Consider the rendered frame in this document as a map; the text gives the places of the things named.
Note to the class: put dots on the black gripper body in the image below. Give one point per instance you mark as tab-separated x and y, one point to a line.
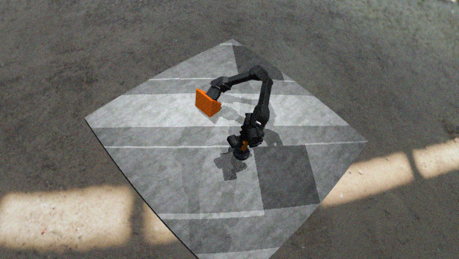
235	142

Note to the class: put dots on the orange knob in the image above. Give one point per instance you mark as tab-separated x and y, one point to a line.
244	146

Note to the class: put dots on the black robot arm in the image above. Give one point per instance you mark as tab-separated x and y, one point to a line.
261	111

